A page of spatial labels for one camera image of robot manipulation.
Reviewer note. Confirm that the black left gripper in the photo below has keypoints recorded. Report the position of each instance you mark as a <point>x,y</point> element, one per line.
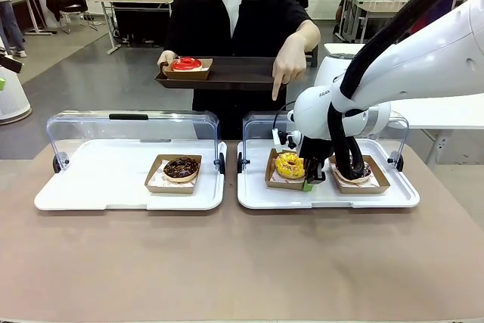
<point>9,63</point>

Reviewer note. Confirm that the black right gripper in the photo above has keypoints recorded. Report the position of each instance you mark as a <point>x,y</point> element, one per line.
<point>315,149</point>

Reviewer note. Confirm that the yellow donut with sprinkles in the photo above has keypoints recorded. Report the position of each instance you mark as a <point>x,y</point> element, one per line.
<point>281,168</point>

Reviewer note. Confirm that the brown cardboard donut tray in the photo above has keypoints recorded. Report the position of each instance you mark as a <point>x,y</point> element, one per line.
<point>382,185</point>
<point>155,189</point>
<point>196,75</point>
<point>274,182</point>

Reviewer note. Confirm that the dark brown serving tray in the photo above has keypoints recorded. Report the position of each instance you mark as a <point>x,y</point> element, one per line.
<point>242,69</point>

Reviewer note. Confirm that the red glazed donut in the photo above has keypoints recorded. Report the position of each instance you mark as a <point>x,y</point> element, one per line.
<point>179,67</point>

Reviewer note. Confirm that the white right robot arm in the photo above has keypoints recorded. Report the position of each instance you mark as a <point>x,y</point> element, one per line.
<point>416,62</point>

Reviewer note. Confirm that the person's left forearm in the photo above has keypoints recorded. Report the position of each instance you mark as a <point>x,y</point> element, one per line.
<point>308,33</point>

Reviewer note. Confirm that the chocolate donut white drizzle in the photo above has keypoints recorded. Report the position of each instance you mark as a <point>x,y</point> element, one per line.
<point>367,173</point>

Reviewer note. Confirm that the person in blue jeans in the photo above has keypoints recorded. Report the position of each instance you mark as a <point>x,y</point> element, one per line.
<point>11,24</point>

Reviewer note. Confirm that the chocolate donut with sprinkles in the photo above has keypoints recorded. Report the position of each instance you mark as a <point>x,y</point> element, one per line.
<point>170,170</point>

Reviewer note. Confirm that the person's left hand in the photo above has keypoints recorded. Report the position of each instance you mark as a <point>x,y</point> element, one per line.
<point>291,60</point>

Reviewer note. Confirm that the person's right hand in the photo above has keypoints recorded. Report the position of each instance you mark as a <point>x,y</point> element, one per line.
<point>166,57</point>

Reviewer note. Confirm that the white display tray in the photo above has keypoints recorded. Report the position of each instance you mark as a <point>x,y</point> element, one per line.
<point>113,187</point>
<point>325,200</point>

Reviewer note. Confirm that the clear hinged display lid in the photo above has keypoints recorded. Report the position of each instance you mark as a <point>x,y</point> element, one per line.
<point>257,130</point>
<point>162,128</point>

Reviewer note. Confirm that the chair with black jacket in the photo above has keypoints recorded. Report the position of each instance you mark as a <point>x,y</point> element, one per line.
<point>66,1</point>

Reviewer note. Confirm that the white side table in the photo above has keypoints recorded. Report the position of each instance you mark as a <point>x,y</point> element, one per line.
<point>435,111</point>

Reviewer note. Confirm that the grey metal workbench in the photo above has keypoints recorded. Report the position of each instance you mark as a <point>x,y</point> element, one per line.
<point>363,7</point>

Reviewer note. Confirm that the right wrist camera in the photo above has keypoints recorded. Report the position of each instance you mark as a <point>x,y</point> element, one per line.
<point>287,139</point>

